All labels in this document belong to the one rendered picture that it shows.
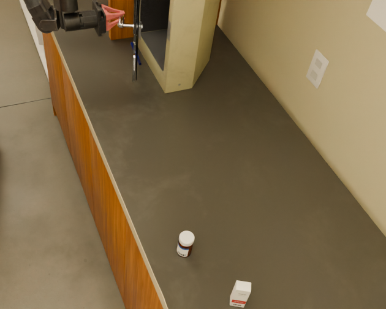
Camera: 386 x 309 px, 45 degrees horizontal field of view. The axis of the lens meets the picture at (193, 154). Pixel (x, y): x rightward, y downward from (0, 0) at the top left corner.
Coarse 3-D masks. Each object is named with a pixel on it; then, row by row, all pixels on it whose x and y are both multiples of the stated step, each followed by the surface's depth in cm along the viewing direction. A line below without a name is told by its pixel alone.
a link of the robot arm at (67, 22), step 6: (60, 12) 146; (66, 12) 146; (72, 12) 147; (60, 18) 148; (66, 18) 146; (72, 18) 147; (78, 18) 148; (66, 24) 147; (72, 24) 148; (78, 24) 148; (66, 30) 148; (72, 30) 150
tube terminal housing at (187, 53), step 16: (176, 0) 144; (192, 0) 146; (208, 0) 152; (176, 16) 148; (192, 16) 151; (208, 16) 160; (176, 32) 153; (192, 32) 156; (208, 32) 169; (144, 48) 181; (176, 48) 158; (192, 48) 161; (208, 48) 179; (176, 64) 163; (192, 64) 166; (160, 80) 173; (176, 80) 169; (192, 80) 172
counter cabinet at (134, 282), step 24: (48, 48) 236; (48, 72) 261; (72, 96) 199; (72, 120) 217; (72, 144) 238; (96, 168) 185; (96, 192) 200; (96, 216) 218; (120, 216) 162; (120, 240) 173; (120, 264) 186; (144, 264) 144; (120, 288) 202; (144, 288) 153
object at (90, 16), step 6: (96, 0) 151; (96, 6) 148; (78, 12) 149; (84, 12) 149; (90, 12) 150; (96, 12) 149; (84, 18) 148; (90, 18) 149; (96, 18) 150; (84, 24) 149; (90, 24) 150; (96, 24) 151; (96, 30) 155
